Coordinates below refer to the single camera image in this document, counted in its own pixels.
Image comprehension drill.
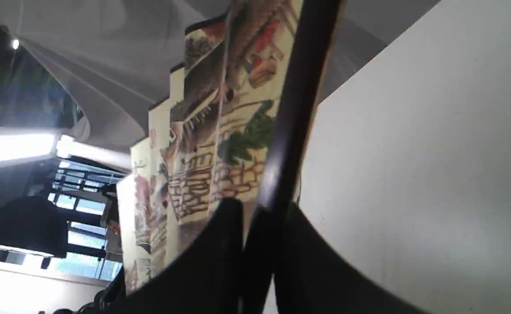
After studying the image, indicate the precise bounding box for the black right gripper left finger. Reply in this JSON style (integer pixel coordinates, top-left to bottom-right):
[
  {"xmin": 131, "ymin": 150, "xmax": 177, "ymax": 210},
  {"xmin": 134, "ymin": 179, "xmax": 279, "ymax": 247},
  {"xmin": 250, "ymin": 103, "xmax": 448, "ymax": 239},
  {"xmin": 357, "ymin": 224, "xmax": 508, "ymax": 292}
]
[{"xmin": 107, "ymin": 198, "xmax": 243, "ymax": 314}]

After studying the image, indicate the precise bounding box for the painted paper folding fan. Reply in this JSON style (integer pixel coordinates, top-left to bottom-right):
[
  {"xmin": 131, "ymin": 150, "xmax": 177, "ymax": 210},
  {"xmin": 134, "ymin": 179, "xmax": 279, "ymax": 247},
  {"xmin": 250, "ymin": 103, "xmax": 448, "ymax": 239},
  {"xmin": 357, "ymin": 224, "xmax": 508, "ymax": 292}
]
[{"xmin": 104, "ymin": 0, "xmax": 344, "ymax": 313}]

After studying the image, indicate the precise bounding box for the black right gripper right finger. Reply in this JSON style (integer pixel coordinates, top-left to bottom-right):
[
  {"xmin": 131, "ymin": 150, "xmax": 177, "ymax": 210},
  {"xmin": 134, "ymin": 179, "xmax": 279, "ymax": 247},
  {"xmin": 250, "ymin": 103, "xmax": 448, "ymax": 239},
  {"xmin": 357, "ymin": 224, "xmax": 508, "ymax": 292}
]
[{"xmin": 274, "ymin": 203, "xmax": 423, "ymax": 314}]

